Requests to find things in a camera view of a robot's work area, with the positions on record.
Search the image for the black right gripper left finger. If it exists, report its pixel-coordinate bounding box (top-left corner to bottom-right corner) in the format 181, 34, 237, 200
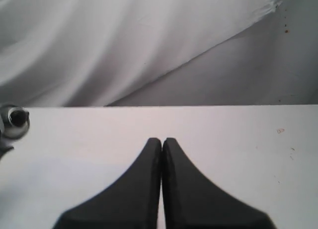
54, 138, 161, 229

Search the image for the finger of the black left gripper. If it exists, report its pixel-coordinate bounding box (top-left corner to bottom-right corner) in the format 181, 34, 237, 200
0, 132, 14, 159

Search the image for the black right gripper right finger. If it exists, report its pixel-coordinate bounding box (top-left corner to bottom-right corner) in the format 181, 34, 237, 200
161, 138, 275, 229

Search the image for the white spray paint can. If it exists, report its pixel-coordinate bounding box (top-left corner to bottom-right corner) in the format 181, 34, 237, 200
0, 103, 30, 140

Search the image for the white backdrop cloth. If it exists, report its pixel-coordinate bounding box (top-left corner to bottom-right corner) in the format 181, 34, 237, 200
0, 0, 283, 107

